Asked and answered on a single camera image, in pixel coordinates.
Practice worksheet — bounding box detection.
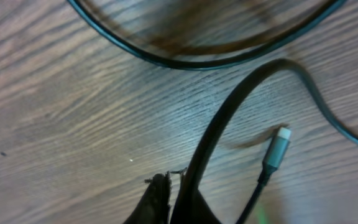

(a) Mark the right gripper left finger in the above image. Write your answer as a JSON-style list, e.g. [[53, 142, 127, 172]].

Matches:
[[124, 172, 172, 224]]

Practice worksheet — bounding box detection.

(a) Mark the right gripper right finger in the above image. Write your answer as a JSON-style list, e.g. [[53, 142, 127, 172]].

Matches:
[[170, 169, 221, 224]]

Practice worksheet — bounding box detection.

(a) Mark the black usb cable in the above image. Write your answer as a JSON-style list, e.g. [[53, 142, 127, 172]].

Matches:
[[67, 0, 358, 224]]

